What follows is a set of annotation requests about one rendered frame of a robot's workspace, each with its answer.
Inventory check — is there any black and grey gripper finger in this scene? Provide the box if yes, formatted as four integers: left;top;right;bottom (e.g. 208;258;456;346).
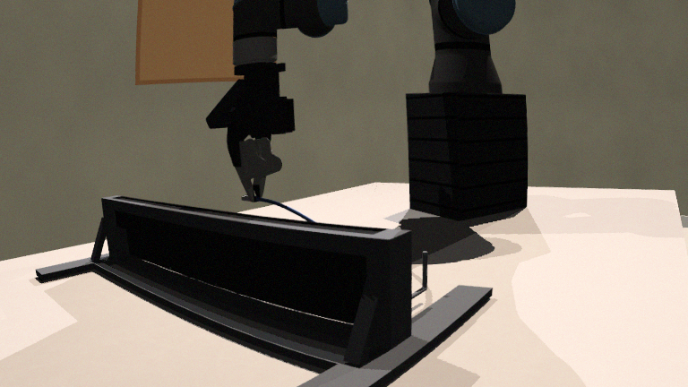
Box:
227;120;267;202
253;134;282;198

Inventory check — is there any dark blue network cable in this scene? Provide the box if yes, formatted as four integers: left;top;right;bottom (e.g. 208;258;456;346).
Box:
256;198;314;221

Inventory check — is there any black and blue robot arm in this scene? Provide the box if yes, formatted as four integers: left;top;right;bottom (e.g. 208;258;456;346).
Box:
206;0;516;129

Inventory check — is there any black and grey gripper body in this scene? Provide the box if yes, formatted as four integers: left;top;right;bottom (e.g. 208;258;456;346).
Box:
229;62;295;139

